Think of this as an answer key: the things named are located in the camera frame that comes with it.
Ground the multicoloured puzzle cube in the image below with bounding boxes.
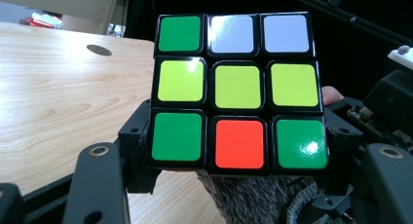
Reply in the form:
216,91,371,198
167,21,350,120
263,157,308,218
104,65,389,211
145,11,331,178

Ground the round dark table grommet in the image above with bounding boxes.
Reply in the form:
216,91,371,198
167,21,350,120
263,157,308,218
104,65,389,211
86,44,113,57

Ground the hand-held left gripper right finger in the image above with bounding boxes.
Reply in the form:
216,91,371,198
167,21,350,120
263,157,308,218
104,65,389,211
319,97,365,198

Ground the black metal stand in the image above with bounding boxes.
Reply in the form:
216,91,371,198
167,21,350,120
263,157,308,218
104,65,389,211
276,0,413,47

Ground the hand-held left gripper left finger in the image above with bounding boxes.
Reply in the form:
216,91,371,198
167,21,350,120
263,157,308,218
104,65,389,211
116,97,164,196

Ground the grey fluffy cloth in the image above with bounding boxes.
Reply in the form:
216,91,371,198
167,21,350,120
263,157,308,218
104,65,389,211
195,169,325,224

